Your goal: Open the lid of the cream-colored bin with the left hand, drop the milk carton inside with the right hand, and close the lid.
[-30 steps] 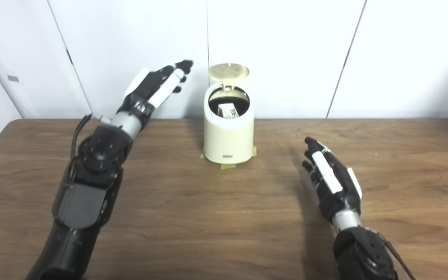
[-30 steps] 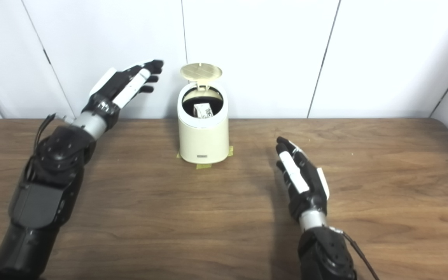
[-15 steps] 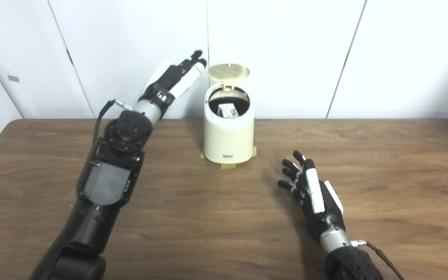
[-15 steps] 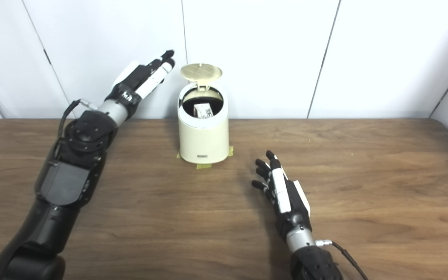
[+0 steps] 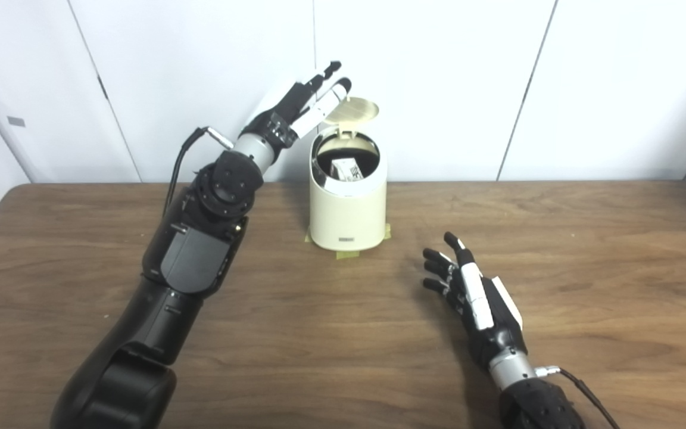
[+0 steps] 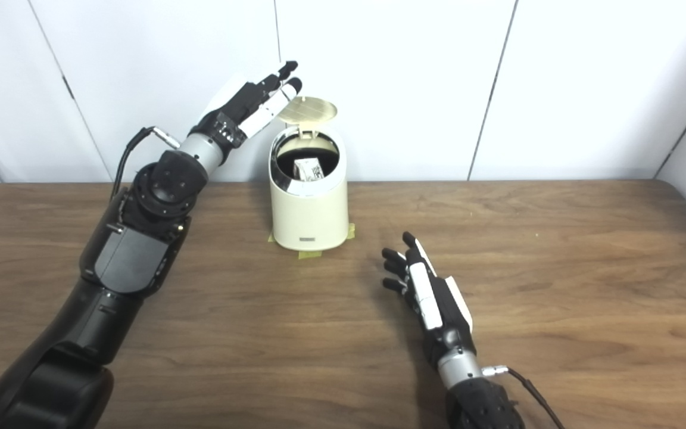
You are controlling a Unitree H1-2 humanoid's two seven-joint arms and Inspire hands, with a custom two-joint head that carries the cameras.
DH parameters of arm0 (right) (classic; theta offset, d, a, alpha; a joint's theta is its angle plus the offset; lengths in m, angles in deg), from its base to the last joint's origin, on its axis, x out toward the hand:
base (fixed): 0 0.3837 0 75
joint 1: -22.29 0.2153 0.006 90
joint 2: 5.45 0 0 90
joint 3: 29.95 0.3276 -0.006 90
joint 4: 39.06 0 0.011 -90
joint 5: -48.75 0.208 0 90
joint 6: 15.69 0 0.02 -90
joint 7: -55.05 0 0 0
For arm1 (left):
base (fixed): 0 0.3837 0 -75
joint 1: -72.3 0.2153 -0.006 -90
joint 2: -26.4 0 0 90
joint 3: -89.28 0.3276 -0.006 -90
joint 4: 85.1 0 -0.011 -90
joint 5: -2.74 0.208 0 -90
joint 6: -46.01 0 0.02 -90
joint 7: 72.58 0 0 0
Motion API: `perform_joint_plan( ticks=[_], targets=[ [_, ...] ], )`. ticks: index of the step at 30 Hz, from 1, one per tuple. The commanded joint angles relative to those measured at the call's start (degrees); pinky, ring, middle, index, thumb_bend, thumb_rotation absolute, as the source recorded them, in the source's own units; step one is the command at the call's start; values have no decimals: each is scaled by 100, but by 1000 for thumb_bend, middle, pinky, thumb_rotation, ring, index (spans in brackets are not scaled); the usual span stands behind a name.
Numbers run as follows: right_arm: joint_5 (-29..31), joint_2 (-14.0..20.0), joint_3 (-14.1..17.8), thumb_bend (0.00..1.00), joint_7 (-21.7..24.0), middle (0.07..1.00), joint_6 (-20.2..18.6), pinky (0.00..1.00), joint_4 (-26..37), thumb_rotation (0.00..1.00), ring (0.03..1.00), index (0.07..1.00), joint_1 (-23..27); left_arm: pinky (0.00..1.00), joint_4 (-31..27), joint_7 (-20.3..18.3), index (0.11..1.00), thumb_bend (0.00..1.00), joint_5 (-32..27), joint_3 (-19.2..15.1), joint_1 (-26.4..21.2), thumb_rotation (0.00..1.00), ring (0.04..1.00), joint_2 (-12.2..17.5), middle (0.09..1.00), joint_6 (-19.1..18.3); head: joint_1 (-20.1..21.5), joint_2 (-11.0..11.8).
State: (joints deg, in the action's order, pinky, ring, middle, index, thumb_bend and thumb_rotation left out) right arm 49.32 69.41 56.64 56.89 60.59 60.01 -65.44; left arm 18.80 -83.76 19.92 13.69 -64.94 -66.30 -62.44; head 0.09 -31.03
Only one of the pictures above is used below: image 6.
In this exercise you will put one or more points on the cream round bin lid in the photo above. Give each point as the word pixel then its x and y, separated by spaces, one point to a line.
pixel 307 109

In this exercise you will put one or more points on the white green milk carton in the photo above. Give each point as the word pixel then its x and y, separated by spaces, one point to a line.
pixel 308 170

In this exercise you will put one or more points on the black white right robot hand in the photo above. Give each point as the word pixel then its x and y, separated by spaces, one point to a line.
pixel 426 298

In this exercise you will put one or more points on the cream-colored round bin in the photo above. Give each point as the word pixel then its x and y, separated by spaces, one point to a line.
pixel 309 214

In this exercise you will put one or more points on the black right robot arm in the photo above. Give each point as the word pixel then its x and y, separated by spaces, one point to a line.
pixel 480 405

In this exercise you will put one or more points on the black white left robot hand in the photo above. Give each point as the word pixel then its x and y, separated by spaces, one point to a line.
pixel 239 113

